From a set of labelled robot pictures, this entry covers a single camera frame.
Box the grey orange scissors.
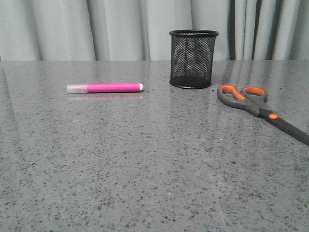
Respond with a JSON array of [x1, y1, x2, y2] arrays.
[[217, 85, 309, 145]]

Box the pink marker pen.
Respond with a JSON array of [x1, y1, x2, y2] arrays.
[[67, 83, 143, 94]]

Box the grey curtain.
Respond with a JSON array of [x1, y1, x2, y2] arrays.
[[0, 0, 309, 61]]

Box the black mesh pen cup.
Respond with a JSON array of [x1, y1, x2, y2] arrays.
[[169, 29, 219, 89]]

